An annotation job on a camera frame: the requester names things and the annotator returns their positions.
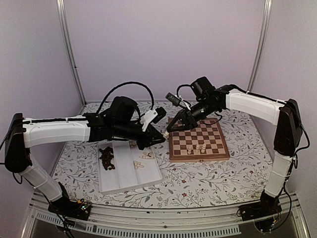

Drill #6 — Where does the white divided tray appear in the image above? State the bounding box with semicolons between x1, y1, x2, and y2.
97;141;162;195

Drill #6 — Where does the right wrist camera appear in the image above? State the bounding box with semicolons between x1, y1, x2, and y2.
165;92;191;111

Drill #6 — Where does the wooden chessboard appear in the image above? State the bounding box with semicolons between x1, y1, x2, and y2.
168;118;230;163

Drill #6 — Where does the front aluminium rail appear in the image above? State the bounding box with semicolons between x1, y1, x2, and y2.
21;193;313;238

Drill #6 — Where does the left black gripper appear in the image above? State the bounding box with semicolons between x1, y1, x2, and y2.
113;120;165;150

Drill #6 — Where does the dark chess pieces pile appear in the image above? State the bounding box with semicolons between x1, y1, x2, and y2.
99;146;115;171

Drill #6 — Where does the floral patterned table mat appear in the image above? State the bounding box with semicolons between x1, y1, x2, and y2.
52;110;272;208

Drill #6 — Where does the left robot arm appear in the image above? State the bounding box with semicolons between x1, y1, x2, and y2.
1;96;166;215

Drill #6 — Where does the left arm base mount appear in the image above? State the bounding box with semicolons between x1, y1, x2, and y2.
48;197;92;221

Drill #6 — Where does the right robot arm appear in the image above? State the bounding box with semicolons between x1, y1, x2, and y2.
164;76;307;216

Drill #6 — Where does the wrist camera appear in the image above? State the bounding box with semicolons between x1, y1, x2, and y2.
140;107;166;132
165;92;191;111

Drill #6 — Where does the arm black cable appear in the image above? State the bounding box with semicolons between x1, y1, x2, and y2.
176;84;196;105
100;81;155;115

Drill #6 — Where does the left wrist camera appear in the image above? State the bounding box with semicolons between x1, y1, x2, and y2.
140;107;166;132

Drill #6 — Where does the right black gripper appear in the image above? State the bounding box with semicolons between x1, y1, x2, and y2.
166;99;218;133

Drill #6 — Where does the aluminium frame post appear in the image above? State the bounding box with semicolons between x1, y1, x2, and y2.
56;0;87;106
247;0;272;92

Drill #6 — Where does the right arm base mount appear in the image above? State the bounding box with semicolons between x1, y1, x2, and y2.
236;201;282;233

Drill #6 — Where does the left aluminium frame post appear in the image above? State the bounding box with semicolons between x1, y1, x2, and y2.
56;0;87;106

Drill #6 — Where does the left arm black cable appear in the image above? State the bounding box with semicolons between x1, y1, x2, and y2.
100;81;155;115

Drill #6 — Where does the right aluminium frame post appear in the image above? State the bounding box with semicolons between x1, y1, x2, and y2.
247;0;272;92

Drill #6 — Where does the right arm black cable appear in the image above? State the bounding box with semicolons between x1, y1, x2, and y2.
176;84;196;105

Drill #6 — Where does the light chess pieces pile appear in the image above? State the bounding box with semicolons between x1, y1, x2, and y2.
129;141;154;170

